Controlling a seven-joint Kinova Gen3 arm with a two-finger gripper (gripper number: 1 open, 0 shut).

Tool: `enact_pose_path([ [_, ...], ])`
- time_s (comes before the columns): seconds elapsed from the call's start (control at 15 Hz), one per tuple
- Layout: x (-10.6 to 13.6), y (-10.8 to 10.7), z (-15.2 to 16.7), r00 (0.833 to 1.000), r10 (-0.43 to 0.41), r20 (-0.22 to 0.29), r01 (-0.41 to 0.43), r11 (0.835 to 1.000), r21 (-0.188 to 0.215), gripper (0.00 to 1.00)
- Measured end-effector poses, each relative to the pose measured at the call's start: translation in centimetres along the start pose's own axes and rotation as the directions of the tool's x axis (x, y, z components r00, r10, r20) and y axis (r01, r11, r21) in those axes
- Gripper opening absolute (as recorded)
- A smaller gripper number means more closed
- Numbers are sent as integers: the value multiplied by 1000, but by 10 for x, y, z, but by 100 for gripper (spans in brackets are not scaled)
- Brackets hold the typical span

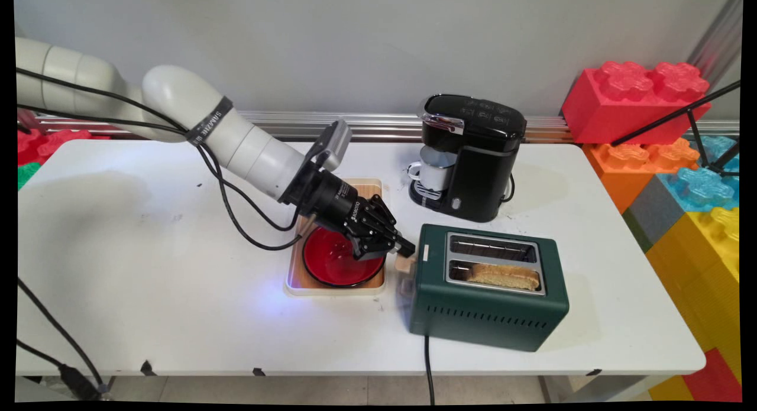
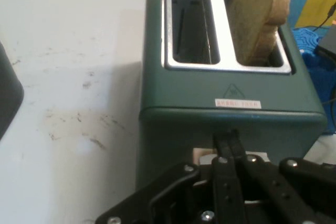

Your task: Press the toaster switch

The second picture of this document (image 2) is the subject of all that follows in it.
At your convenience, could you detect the thin black cable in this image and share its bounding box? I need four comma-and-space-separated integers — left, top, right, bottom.
312, 3, 336, 33

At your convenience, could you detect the black coffee machine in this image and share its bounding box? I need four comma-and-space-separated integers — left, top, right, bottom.
0, 41, 25, 141

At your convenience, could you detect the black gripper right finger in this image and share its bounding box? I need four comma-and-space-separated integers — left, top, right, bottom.
227, 129, 336, 224

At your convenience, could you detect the slice of toast bread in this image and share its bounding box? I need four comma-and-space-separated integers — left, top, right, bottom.
226, 0, 291, 67

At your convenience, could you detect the black box device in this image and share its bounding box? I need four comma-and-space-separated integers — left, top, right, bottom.
314, 25, 336, 61

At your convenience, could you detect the dark green toaster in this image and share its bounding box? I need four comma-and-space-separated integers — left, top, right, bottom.
135, 0, 328, 192

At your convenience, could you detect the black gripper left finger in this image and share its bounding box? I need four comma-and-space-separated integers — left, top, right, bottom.
94, 132, 245, 224

